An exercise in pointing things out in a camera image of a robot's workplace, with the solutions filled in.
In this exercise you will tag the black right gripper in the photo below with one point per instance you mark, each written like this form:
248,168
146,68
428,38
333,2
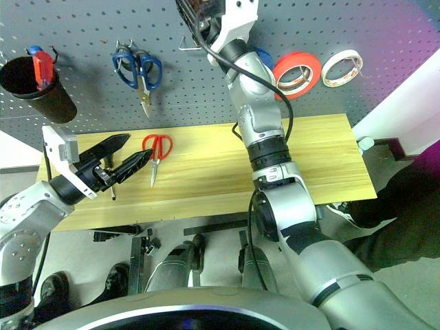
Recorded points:
211,20

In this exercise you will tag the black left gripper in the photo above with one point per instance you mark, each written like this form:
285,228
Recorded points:
94,175

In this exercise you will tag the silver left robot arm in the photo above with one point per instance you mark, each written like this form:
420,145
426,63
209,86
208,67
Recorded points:
27,213

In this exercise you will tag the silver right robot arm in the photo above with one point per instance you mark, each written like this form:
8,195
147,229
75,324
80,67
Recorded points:
261,113

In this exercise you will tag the blue tape roll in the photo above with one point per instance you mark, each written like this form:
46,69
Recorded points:
268,60

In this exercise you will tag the grey perforated pegboard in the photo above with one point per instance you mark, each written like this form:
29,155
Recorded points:
86,20

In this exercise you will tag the red tape roll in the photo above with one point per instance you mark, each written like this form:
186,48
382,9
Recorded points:
295,58

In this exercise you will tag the white tape roll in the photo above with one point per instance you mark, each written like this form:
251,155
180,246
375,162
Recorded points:
340,54

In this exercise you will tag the black plastic cup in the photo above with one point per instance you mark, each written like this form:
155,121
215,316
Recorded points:
58,106

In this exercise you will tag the black floor strip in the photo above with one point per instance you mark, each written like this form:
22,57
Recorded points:
216,227

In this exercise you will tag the silver robot left leg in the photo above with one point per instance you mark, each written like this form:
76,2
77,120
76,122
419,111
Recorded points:
172,268

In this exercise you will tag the silver robot leg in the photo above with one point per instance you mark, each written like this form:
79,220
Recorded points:
259,271
172,268

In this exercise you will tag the black rounded shape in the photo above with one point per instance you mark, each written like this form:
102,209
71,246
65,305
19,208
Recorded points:
55,290
117,280

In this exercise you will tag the blue capped tool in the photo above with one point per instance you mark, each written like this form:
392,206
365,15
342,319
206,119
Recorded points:
34,49

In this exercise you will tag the silver robot torso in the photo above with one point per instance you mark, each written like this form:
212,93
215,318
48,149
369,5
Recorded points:
154,306

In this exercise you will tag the silver robot right leg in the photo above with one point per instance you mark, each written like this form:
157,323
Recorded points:
259,271

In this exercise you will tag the small pale round object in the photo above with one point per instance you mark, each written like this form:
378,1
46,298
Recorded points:
365,143

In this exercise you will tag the white shoe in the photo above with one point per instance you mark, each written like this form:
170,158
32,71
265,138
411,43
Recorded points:
347,216

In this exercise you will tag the black baseboard strip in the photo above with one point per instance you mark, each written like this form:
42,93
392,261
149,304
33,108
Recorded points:
395,148

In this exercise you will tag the person in dark clothing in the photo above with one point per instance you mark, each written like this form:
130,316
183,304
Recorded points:
405,213

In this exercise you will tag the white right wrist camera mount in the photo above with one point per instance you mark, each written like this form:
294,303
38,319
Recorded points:
237,24

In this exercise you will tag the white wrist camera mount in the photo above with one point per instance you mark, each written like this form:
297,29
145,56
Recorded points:
55,151
237,24

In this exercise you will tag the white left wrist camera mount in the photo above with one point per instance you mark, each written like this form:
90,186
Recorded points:
55,151

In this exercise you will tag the black metal table frame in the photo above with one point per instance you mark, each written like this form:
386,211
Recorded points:
135,261

